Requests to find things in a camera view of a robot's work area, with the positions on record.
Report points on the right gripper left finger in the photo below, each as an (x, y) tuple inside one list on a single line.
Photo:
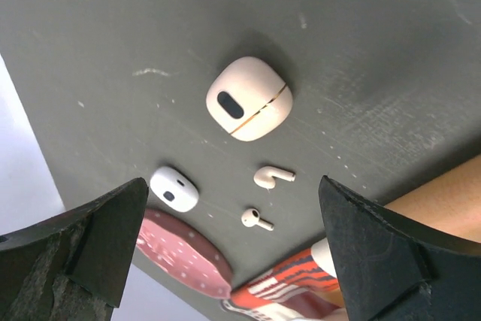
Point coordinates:
[(73, 266)]

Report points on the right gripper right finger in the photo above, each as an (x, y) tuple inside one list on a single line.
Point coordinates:
[(390, 267)]

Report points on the white earbud charging case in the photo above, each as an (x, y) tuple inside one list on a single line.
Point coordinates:
[(174, 189)]

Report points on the pink earbud charging case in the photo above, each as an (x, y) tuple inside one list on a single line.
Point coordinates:
[(249, 99)]

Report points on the orange patterned placemat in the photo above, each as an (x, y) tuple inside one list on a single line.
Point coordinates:
[(305, 286)]

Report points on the pink polka dot plate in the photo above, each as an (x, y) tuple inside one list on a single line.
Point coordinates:
[(185, 254)]

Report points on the pink earbud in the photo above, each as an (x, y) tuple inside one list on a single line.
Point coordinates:
[(266, 177), (251, 217)]

